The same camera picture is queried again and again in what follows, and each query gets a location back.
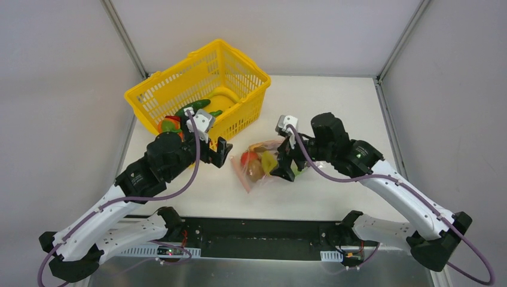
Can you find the yellow plastic basket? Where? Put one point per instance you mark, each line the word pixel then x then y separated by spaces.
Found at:
pixel 217 64

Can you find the green bean toy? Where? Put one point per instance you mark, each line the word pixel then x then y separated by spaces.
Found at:
pixel 215 114

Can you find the green cabbage toy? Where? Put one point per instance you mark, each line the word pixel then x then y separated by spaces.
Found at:
pixel 297 171

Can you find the clear pink-dotted zip bag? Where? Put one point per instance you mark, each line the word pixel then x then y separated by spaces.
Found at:
pixel 242 174

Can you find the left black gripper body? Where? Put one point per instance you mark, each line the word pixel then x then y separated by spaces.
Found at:
pixel 211 150

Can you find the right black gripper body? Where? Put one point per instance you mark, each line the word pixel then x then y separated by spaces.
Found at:
pixel 290 159

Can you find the green cucumber toy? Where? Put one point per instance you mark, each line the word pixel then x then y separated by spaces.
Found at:
pixel 196 105

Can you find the yellow-green pepper toy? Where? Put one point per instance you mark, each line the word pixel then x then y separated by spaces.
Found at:
pixel 268 162

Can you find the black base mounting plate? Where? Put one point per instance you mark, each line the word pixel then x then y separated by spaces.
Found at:
pixel 262 238

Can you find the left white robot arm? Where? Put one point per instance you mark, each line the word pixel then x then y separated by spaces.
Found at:
pixel 77 251

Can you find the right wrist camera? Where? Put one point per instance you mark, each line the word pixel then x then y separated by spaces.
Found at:
pixel 286 127

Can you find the small orange toy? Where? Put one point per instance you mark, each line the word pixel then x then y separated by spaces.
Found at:
pixel 171 123

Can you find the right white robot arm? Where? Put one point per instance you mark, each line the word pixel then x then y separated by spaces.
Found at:
pixel 430 232

